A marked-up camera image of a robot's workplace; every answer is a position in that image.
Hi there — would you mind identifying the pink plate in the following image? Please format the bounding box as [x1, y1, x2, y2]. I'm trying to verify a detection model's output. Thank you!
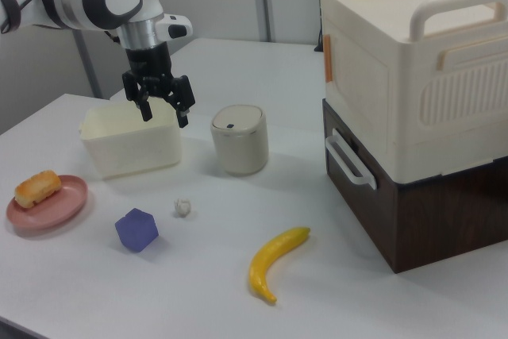
[6, 174, 89, 231]

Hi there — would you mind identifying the dark wooden drawer box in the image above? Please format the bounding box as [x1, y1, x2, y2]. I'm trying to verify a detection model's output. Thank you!
[321, 98, 508, 275]

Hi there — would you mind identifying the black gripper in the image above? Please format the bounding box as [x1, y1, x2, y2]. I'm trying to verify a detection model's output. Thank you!
[121, 43, 198, 129]

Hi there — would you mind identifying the beige cylindrical lidded bin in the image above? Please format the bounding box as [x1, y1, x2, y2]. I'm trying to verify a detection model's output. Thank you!
[210, 104, 270, 176]

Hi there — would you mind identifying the white rectangular plastic bin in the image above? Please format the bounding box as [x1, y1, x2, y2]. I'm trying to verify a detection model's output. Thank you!
[78, 99, 183, 180]

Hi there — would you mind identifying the golden bread roll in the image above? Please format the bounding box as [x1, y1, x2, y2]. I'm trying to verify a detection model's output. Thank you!
[14, 169, 63, 210]

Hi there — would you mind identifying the yellow banana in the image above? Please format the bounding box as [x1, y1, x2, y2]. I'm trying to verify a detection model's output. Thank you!
[248, 226, 312, 304]

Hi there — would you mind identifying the white paper ball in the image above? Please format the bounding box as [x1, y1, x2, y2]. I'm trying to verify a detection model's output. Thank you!
[173, 196, 194, 218]

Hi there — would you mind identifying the white drawer handle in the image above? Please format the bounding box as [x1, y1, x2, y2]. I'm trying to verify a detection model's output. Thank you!
[325, 128, 378, 190]

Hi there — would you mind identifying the cream plastic storage box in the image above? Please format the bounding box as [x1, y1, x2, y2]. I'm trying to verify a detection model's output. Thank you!
[319, 0, 508, 182]

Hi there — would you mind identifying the purple cube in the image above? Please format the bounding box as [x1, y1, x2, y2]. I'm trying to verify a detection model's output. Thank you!
[114, 207, 160, 253]

